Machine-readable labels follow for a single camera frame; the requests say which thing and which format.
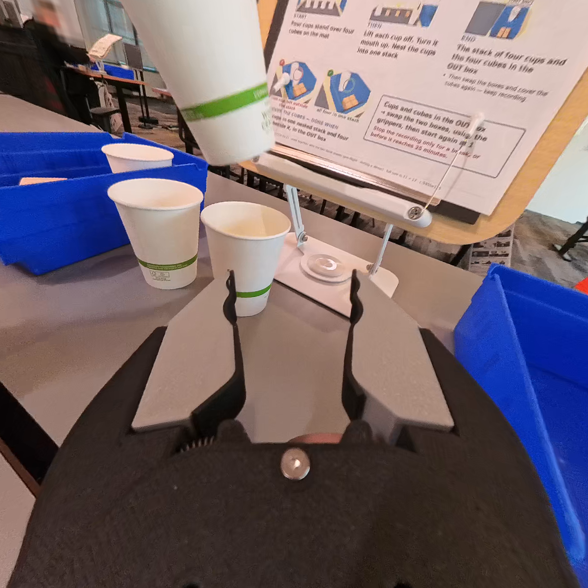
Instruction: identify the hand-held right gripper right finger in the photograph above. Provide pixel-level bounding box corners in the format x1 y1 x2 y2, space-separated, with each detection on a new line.
342 270 455 443

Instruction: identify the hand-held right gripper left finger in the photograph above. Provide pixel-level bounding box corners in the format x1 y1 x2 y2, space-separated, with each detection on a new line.
132 270 246 432

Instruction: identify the white paper cup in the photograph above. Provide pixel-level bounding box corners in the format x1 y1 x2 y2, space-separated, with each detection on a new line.
201 201 291 318
120 0 276 167
101 143 174 174
107 178 204 290

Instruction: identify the blue plastic bin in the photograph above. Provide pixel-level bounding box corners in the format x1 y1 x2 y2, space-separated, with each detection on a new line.
454 263 588 570
0 132 208 276

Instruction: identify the printed leaflet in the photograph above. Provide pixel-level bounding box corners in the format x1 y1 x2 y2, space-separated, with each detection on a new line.
469 225 514 276

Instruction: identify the instruction sheet on stand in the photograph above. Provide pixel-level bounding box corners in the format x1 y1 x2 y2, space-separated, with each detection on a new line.
239 0 588 318

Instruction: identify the printed instruction sheet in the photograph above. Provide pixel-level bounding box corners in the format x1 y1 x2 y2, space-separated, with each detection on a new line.
269 0 588 216

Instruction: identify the background work desk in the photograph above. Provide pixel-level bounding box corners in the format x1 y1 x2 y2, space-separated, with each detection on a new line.
66 64 148 134

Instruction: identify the small blue bin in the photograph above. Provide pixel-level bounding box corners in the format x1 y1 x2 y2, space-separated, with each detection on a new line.
89 62 138 77

